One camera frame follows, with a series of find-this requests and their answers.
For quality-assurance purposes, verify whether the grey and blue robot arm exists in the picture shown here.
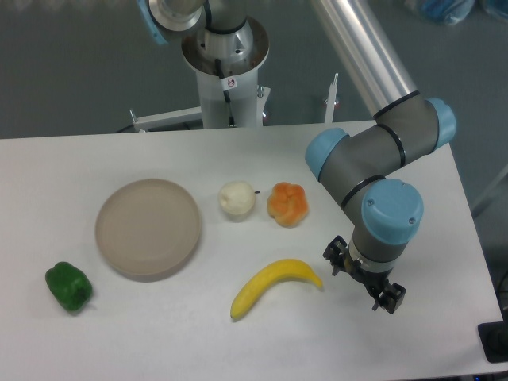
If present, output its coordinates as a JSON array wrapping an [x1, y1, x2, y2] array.
[[138, 1, 456, 313]]

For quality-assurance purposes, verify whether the white metal frame bracket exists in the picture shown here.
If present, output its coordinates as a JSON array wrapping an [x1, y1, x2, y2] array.
[[129, 106, 202, 132]]

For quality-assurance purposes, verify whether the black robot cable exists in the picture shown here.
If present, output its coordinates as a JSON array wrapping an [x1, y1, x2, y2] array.
[[214, 58, 237, 128]]

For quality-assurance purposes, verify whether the beige round plate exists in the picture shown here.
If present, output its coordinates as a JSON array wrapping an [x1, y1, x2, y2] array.
[[95, 179, 202, 281]]

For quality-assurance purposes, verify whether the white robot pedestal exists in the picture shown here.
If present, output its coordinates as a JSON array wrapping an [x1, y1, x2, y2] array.
[[182, 17, 270, 129]]

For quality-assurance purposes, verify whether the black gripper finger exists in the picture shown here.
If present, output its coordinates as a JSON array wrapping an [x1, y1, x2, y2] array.
[[323, 235, 348, 275], [372, 281, 406, 314]]

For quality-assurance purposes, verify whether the yellow banana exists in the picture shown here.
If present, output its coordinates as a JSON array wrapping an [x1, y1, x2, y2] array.
[[230, 259, 323, 321]]

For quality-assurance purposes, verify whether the orange bread roll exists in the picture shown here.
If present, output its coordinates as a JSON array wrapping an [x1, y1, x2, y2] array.
[[267, 182, 309, 228]]

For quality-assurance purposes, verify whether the white pear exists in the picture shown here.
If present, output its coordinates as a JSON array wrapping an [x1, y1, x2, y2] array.
[[218, 181, 258, 216]]

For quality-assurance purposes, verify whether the white upright post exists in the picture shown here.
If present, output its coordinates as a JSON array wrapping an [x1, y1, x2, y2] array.
[[324, 73, 340, 124]]

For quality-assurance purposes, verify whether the blue plastic bag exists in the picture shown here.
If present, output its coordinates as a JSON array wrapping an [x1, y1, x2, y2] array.
[[406, 0, 475, 26]]

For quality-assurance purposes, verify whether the black device at table edge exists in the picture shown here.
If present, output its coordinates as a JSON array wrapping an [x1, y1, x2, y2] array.
[[478, 321, 507, 364]]

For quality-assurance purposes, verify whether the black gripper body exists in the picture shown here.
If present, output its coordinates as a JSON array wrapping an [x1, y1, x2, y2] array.
[[344, 244, 393, 296]]

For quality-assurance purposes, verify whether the green bell pepper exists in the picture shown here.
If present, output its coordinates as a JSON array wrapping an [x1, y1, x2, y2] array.
[[44, 261, 94, 314]]

